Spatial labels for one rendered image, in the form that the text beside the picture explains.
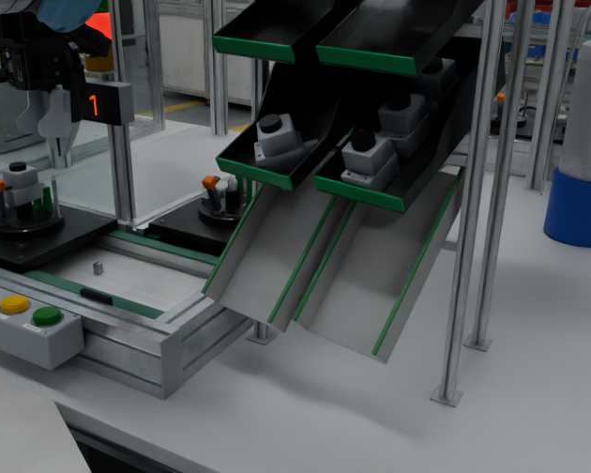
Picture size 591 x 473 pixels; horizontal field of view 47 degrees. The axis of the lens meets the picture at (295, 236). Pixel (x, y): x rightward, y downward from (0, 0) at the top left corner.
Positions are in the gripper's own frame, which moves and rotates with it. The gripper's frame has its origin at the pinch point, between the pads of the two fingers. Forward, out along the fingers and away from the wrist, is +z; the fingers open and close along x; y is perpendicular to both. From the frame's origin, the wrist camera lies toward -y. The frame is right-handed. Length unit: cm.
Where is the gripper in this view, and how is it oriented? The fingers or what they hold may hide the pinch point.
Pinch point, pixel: (65, 144)
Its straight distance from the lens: 94.6
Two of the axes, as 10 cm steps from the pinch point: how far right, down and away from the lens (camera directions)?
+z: -0.2, 9.2, 4.0
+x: 8.7, 2.1, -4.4
